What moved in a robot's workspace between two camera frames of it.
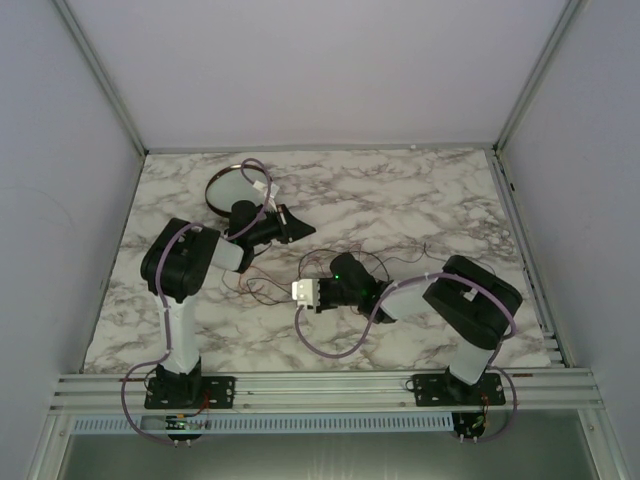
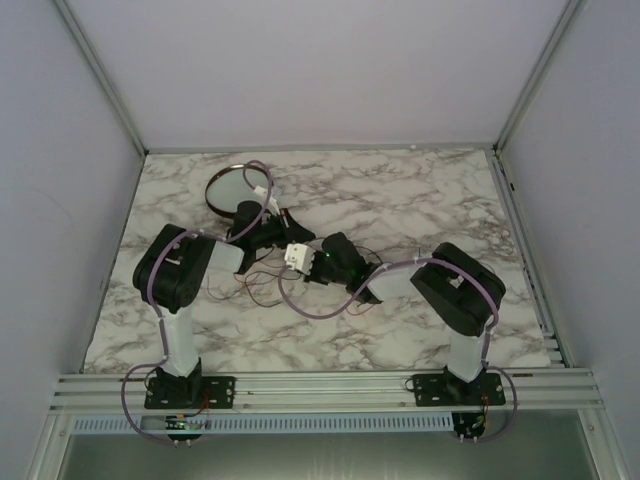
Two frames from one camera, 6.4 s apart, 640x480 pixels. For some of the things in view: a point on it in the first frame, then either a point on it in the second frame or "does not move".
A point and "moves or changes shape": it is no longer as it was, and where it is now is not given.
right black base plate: (443, 390) does not move
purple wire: (384, 265) moves or changes shape
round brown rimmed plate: (231, 184) does not move
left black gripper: (292, 226) does not move
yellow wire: (289, 282) -> (271, 282)
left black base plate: (216, 392) does not move
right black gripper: (323, 305) -> (312, 275)
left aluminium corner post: (79, 35) does not move
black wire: (266, 290) -> (246, 278)
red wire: (310, 261) moves or changes shape
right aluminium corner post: (537, 74) does not move
